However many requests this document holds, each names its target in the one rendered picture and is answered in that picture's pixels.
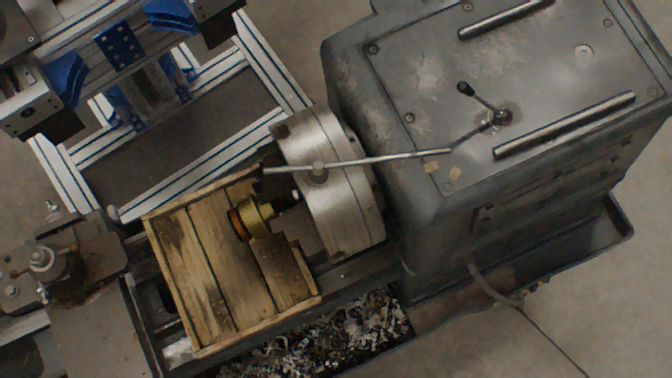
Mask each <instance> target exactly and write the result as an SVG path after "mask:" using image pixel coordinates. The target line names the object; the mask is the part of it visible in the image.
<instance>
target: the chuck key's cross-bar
mask: <svg viewBox="0 0 672 378"><path fill-rule="evenodd" d="M447 153H451V148H450V147H444V148H436V149H429V150H421V151H413V152H405V153H398V154H390V155H382V156H374V157H366V158H359V159H350V161H343V162H331V163H325V169H333V168H344V167H352V166H360V165H369V164H376V163H384V162H392V161H400V159H407V158H416V157H423V156H432V155H440V154H447ZM308 170H314V169H313V164H306V165H294V166H282V167H270V168H263V174H272V173H285V172H297V171H308Z"/></svg>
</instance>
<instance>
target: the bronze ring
mask: <svg viewBox="0 0 672 378"><path fill-rule="evenodd" d="M278 216H279V213H278V211H277V209H276V207H275V205H274V202H273V201H272V200H271V201H269V202H265V204H263V205H260V202H259V200H258V199H257V198H256V197H255V195H254V194H249V197H248V198H246V199H244V200H242V201H240V202H237V208H235V207H234V208H232V209H230V210H229V211H227V217H228V221H229V223H230V225H231V227H232V229H233V231H234V234H235V236H236V237H237V239H239V240H240V241H241V242H242V243H244V242H247V241H249V240H251V238H253V237H254V238H255V239H258V238H260V237H262V236H264V235H266V234H269V235H271V234H273V231H272V228H271V226H270V223H269V221H272V220H274V219H276V217H278Z"/></svg>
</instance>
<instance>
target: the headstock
mask: <svg viewBox="0 0 672 378"><path fill-rule="evenodd" d="M525 1H528V0H443V1H440V0H421V2H422V4H424V7H421V8H416V9H414V8H406V7H400V8H398V9H396V10H393V11H390V12H388V13H386V14H384V15H382V16H378V15H377V13H372V14H370V15H368V16H365V17H363V18H362V20H360V21H358V22H356V23H354V24H351V25H350V26H348V27H346V28H344V29H342V30H341V31H339V32H336V34H334V35H332V36H330V37H329V38H327V39H325V40H322V42H321V44H320V58H321V64H322V70H323V76H325V82H326V87H327V94H328V99H329V106H330V109H331V110H332V112H333V113H334V115H335V116H336V119H337V121H339V122H340V121H343V120H345V121H347V122H348V124H349V125H350V126H351V127H352V129H354V130H355V131H356V133H357V135H358V137H359V138H360V140H361V142H362V143H363V145H364V148H365V150H366V152H368V154H369V156H370V157H374V156H382V155H390V154H398V153H405V152H413V151H421V150H429V149H436V148H444V147H450V148H451V153H447V154H440V155H432V156H423V157H417V158H416V159H415V161H414V162H412V161H411V159H409V158H407V159H400V161H392V162H384V163H376V164H373V166H374V168H375V170H376V173H377V176H378V179H379V181H380V184H382V187H383V191H384V195H385V201H386V206H387V210H386V211H385V212H383V213H382V216H383V220H384V223H385V226H386V227H387V229H388V231H389V234H390V236H391V238H392V240H393V242H394V244H396V247H397V249H398V251H399V253H400V255H401V257H402V259H403V261H404V264H405V266H406V267H407V268H408V269H409V270H411V271H412V272H415V273H419V275H421V273H427V272H429V271H431V270H434V269H436V268H439V267H441V266H443V265H445V264H446V263H447V262H448V261H449V258H450V257H451V255H453V253H454V252H455V251H456V250H457V249H459V248H461V247H463V245H465V244H468V243H470V242H472V241H474V240H476V239H479V238H482V237H484V236H486V235H488V234H490V233H492V231H495V230H497V229H500V228H502V227H504V226H506V225H509V224H511V223H513V222H515V221H517V220H519V219H523V218H525V216H527V215H529V214H531V213H533V212H535V211H538V210H540V209H543V208H545V207H547V206H550V205H552V204H554V202H556V201H558V200H560V199H564V198H566V197H568V196H570V195H572V194H574V193H577V192H579V191H581V190H583V188H586V187H588V186H591V185H593V184H595V183H597V182H599V181H601V180H604V179H607V178H609V177H611V176H613V174H615V173H618V172H620V171H622V170H624V169H627V168H628V167H629V166H632V165H633V164H634V162H635V160H636V159H637V158H638V156H639V155H640V154H641V152H642V151H644V150H645V147H646V146H647V145H648V144H649V142H650V141H651V140H652V138H653V137H654V136H655V133H657V132H658V131H659V130H660V128H661V127H662V126H663V124H664V123H665V122H666V119H667V118H668V117H670V116H672V57H671V56H670V54H669V53H667V50H666V49H665V48H664V46H663V45H662V43H661V42H660V40H659V39H658V36H657V35H656V34H655V32H653V31H652V29H651V28H650V26H649V25H648V23H647V21H646V20H645V18H644V17H643V15H642V14H640V12H639V11H638V9H637V7H636V6H635V4H634V3H633V1H632V0H555V2H552V3H550V4H548V5H544V6H542V7H539V9H537V10H535V11H531V12H529V13H526V14H524V15H522V16H518V17H516V18H513V19H511V20H509V22H505V23H503V24H500V25H498V26H496V27H492V28H490V29H487V30H485V31H483V32H480V33H477V35H474V36H472V37H470V38H467V39H464V40H460V39H459V37H458V33H457V30H458V29H460V28H463V27H466V26H468V25H471V24H473V23H476V22H478V21H481V19H484V18H486V17H489V16H491V15H494V14H497V13H499V12H502V11H504V10H507V9H510V8H512V6H515V5H517V4H521V3H523V2H525ZM460 81H465V82H468V83H469V84H470V85H471V87H472V88H473V89H474V91H475V93H476V94H477V95H479V96H481V97H482V98H484V99H485V100H486V101H488V102H489V103H490V105H492V106H493V107H495V108H496V109H501V108H505V109H509V110H510V111H511V112H512V114H513V120H512V122H511V123H510V124H509V125H505V126H502V125H499V124H497V123H496V122H495V120H493V114H495V113H493V112H491V111H490V110H489V109H487V108H486V107H485V106H483V105H482V103H481V102H478V101H477V100H476V99H474V98H473V97H469V96H467V95H464V94H462V93H460V92H459V91H458V89H457V84H458V83H459V82H460ZM630 89H631V90H632V91H633V93H634V94H635V101H632V102H630V103H627V104H624V105H622V107H620V108H617V109H614V110H612V111H609V112H607V113H605V114H601V115H599V116H597V117H594V118H592V120H590V121H586V122H584V123H582V124H579V125H577V126H574V127H571V128H569V129H567V130H564V131H561V132H559V134H556V135H554V136H551V137H548V138H546V139H543V140H541V141H539V142H536V143H533V144H531V145H528V146H526V148H524V149H520V150H518V151H516V152H513V153H511V154H509V155H505V156H503V157H501V158H498V159H497V158H496V157H495V156H493V154H492V148H496V146H498V145H500V144H503V143H505V142H507V141H511V140H513V139H515V138H518V137H520V136H523V135H526V134H528V132H531V131H533V130H536V129H539V128H541V127H543V126H546V125H548V124H551V123H554V122H556V121H558V120H561V118H564V117H566V116H569V115H571V114H573V113H577V112H579V111H581V110H584V109H586V108H588V107H592V106H594V104H597V103H599V102H601V101H605V100H607V99H609V98H612V97H614V96H617V95H620V94H622V93H624V91H627V90H630ZM333 99H334V100H333ZM435 160H436V163H437V165H439V166H440V169H439V170H435V171H431V172H429V173H426V172H425V168H423V166H422V165H423V164H427V163H431V162H435ZM421 166H422V167H421ZM454 167H458V169H460V170H462V172H461V174H460V176H459V177H458V178H457V180H456V181H455V180H454V179H453V180H454V181H453V180H451V178H450V177H449V176H447V174H448V173H449V171H450V170H451V169H453V168H454ZM446 176H447V177H446ZM391 233H392V234H391ZM406 236H407V237H406Z"/></svg>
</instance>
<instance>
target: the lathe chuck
mask: <svg viewBox="0 0 672 378"><path fill-rule="evenodd" d="M283 127H284V128H287V129H288V131H289V134H290V135H289V138H287V139H285V140H283V139H279V140H277V144H278V147H279V150H280V152H282V154H283V157H284V159H285V162H286V165H287V166H294V165H306V164H313V162H314V161H315V159H316V158H320V159H322V161H323V162H325V163H331V162H339V159H337V157H336V154H335V152H334V150H333V148H332V147H331V144H330V142H329V140H328V138H327V136H326V134H325V131H323V129H322V128H321V126H320V124H319V122H318V121H317V119H316V117H315V115H314V114H313V112H312V111H311V110H309V109H308V108H306V109H304V110H302V111H299V112H297V113H294V114H292V115H290V116H287V117H285V119H283V120H280V121H278V122H275V123H273V124H271V125H269V127H268V128H269V131H270V135H271V137H272V140H275V138H274V136H273V134H274V133H277V131H278V129H280V128H283ZM275 141H276V140H275ZM290 174H291V177H292V180H293V182H294V184H296V186H297V188H298V191H299V194H300V196H301V198H302V200H303V202H301V206H305V208H306V210H307V212H308V214H309V216H311V220H312V222H313V224H314V226H315V228H316V230H317V233H318V235H319V237H320V239H321V241H322V244H323V247H325V249H326V252H327V255H326V256H327V257H328V259H329V262H330V263H331V264H335V263H337V262H340V261H342V259H345V258H347V257H349V256H351V255H354V254H356V253H358V252H360V251H363V250H365V249H368V248H370V247H371V245H372V242H371V237H370V234H369V230H368V227H366V224H365V221H364V219H363V215H362V212H361V210H360V207H359V205H358V201H357V199H356V197H355V194H354V192H352V190H351V186H350V184H349V182H348V180H347V178H346V174H345V172H344V170H343V168H333V169H327V177H326V179H325V180H323V181H320V182H316V181H314V180H312V179H311V177H309V170H308V171H297V172H290ZM339 251H341V252H342V251H343V253H344V255H342V256H341V257H339V258H334V259H332V260H330V257H329V256H333V255H335V254H334V253H336V252H339ZM328 255H329V256H328Z"/></svg>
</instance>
